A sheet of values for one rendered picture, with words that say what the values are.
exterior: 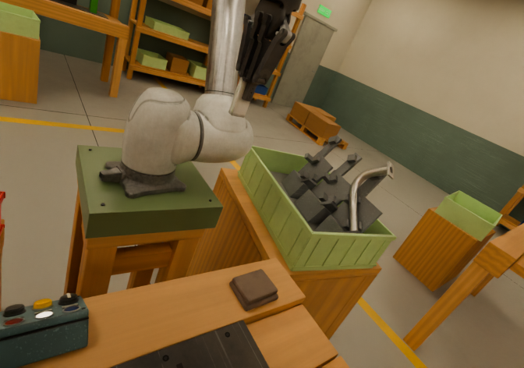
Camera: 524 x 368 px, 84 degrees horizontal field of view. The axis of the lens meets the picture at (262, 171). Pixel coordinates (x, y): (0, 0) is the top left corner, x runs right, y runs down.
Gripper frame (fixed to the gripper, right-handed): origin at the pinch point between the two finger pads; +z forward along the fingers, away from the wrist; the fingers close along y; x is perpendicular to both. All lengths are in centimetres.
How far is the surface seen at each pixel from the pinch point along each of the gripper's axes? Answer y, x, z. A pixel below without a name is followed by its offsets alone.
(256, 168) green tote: 41, -48, 40
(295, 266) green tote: -4, -40, 50
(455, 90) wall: 237, -652, -56
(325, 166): 30, -76, 30
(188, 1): 467, -164, -9
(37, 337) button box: -13.4, 28.8, 37.6
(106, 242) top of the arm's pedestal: 15, 14, 48
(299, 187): 28, -65, 41
